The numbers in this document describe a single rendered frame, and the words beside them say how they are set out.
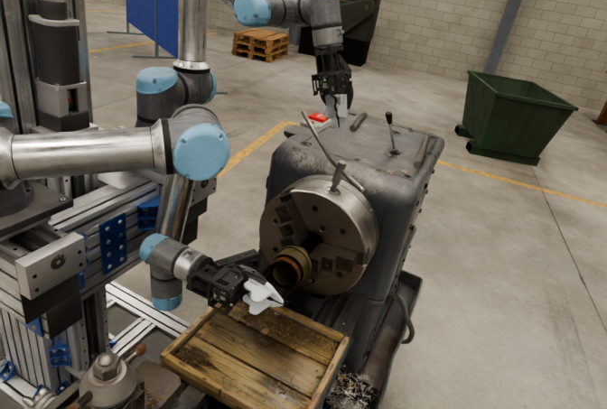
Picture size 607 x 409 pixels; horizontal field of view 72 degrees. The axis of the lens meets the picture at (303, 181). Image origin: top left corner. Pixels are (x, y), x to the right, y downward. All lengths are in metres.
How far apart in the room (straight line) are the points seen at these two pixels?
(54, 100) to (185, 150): 0.48
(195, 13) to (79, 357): 1.21
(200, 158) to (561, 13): 10.54
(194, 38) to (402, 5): 9.71
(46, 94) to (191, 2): 0.48
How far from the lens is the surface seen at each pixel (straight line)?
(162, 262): 1.02
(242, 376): 1.06
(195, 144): 0.84
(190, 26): 1.38
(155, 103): 1.32
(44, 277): 1.06
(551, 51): 11.15
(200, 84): 1.40
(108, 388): 0.73
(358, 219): 1.06
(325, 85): 1.09
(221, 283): 0.94
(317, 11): 1.08
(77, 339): 1.67
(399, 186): 1.17
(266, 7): 1.03
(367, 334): 1.45
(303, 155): 1.24
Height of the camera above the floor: 1.72
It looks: 26 degrees down
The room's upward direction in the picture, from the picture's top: 10 degrees clockwise
